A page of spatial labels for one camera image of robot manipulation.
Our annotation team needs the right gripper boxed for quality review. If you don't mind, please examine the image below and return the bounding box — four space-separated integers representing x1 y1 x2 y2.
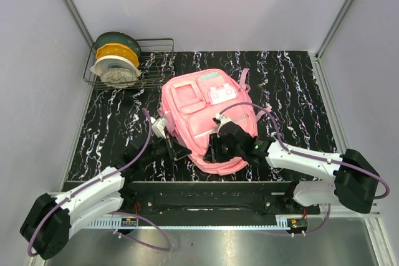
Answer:
203 133 244 163

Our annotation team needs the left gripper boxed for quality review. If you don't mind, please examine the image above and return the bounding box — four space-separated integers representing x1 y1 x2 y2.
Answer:
140 133 192 166

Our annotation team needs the pink school backpack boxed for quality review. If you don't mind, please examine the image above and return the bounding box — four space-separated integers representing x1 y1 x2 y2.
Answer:
158 69 264 175

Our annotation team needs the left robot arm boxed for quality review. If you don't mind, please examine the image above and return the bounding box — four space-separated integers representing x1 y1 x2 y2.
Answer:
20 138 191 260

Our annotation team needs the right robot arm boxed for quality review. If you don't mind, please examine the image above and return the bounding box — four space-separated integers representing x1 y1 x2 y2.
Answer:
204 121 380 214

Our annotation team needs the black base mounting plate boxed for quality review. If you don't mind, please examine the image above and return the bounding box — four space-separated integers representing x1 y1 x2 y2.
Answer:
120 182 320 227

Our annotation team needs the speckled beige plate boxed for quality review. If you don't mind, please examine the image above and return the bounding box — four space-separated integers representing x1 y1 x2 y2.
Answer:
100 68 141 88

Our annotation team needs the white blue-rimmed plate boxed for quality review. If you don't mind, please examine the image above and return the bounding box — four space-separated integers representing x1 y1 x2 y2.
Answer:
90 55 140 76

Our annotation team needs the yellow plate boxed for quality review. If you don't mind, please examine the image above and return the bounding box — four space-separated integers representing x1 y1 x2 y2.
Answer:
95 43 140 67

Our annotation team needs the dark green plate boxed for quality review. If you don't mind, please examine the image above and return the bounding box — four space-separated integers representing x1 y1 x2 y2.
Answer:
94 31 142 58

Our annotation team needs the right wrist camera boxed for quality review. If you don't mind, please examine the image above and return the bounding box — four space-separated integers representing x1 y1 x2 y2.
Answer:
213 113 232 133

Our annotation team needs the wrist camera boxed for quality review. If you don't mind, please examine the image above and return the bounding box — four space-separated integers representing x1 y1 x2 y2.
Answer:
151 117 168 139
213 113 232 133

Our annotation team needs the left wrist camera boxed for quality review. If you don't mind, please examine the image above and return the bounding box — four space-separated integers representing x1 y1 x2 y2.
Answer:
151 117 168 139

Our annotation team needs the grey wire dish rack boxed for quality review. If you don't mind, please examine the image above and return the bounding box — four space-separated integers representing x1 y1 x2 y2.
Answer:
83 38 175 90

